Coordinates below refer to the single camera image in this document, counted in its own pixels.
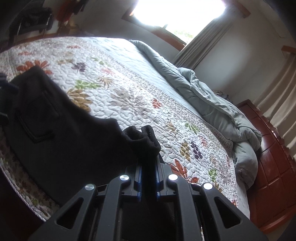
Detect bright window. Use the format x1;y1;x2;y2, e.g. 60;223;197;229
130;0;226;43

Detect floral quilted bedspread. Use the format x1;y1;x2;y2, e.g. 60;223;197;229
1;37;250;216

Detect beige curtain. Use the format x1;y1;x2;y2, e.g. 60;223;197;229
254;54;295;158

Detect grey window curtain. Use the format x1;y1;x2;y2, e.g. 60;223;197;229
173;16;233;70

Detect dark chair with clothes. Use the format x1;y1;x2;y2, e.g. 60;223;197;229
9;1;54;44

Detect grey-green comforter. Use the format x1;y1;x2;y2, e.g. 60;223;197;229
132;40;262;189

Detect black pants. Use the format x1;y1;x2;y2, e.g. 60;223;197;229
1;67;161;205

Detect red wooden headboard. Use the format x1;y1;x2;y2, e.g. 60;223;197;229
236;100;295;233

